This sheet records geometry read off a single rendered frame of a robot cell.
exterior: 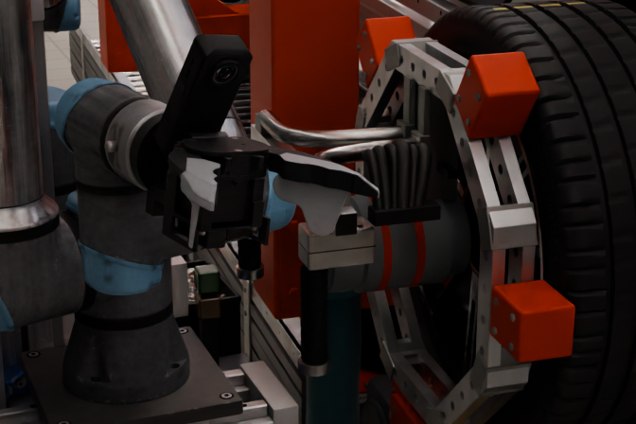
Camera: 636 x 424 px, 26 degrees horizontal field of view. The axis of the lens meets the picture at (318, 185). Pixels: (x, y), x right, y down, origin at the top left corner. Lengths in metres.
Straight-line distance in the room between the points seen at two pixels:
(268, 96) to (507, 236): 0.78
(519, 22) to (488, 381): 0.49
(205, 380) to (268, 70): 0.87
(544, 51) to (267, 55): 0.69
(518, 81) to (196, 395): 0.56
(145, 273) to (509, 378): 0.69
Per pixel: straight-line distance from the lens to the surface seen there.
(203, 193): 0.99
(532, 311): 1.70
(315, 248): 1.75
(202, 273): 2.39
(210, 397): 1.63
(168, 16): 1.40
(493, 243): 1.75
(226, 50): 1.09
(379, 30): 2.13
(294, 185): 1.10
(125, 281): 1.28
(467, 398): 1.90
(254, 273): 2.12
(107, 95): 1.24
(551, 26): 1.92
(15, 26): 1.46
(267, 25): 2.39
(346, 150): 1.88
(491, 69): 1.75
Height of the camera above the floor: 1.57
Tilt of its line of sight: 19 degrees down
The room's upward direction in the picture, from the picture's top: straight up
